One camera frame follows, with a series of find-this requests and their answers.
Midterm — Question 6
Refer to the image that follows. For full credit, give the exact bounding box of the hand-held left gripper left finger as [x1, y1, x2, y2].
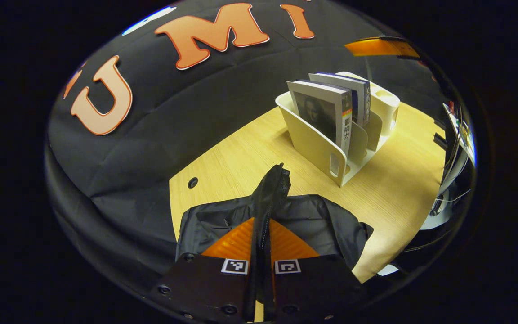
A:
[150, 217, 259, 323]

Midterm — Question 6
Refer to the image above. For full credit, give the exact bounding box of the white plastic bookshelf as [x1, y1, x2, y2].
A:
[276, 71, 400, 187]

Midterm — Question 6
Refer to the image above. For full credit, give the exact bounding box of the black schoolbag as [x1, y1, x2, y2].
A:
[176, 163, 374, 315]

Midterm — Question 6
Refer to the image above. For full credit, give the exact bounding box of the cluttered white side desk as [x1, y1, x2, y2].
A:
[421, 101, 478, 230]

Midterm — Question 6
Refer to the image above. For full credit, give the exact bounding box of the dark blue book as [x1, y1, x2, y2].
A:
[308, 72, 371, 127]

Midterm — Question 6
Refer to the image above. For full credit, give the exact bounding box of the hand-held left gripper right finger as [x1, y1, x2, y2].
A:
[266, 218, 364, 323]

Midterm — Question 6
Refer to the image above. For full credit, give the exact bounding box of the portrait cover book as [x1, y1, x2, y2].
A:
[287, 80, 353, 157]

